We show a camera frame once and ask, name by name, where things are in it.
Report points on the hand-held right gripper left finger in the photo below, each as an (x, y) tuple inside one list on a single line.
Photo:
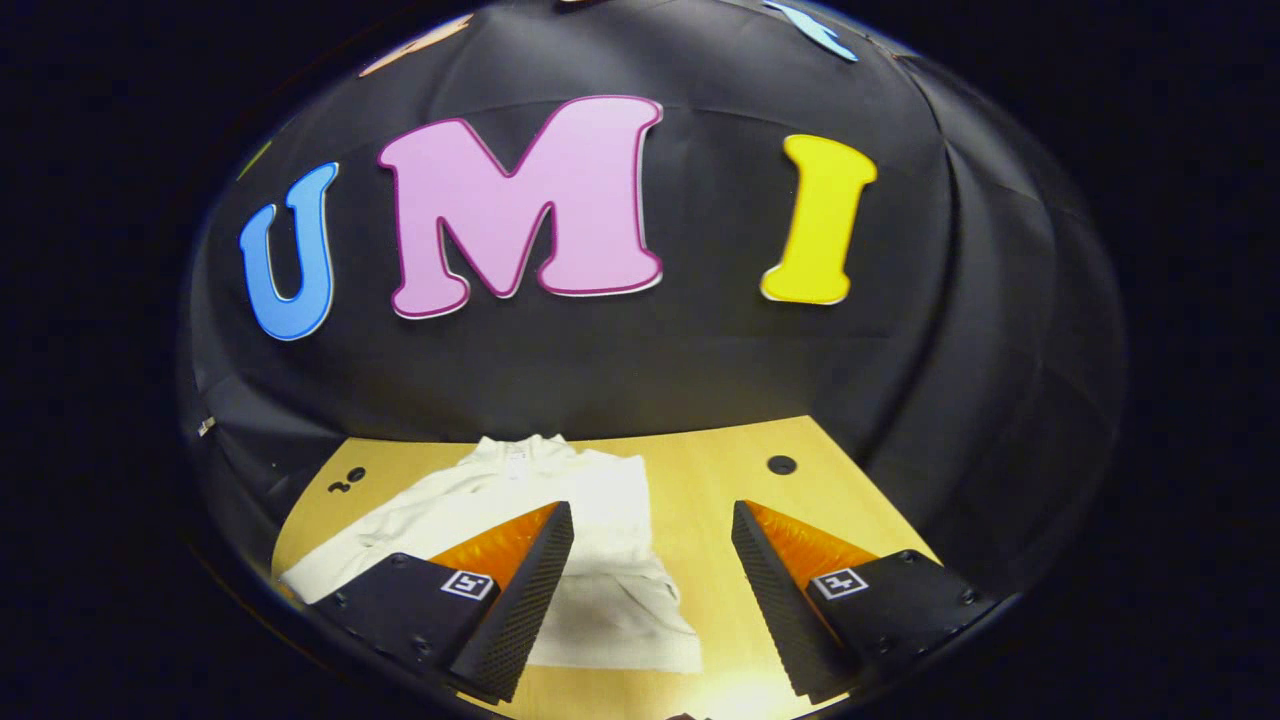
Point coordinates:
[(525, 600)]

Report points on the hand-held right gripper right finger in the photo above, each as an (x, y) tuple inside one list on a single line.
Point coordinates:
[(775, 600)]

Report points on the white sweatshirt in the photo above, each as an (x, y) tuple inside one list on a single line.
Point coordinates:
[(600, 500)]

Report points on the round black table grommet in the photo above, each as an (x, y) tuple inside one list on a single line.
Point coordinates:
[(781, 464)]

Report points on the small black table fitting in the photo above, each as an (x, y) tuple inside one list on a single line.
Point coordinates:
[(347, 480)]

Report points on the black backdrop cloth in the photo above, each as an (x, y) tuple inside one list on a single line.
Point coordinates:
[(700, 360)]

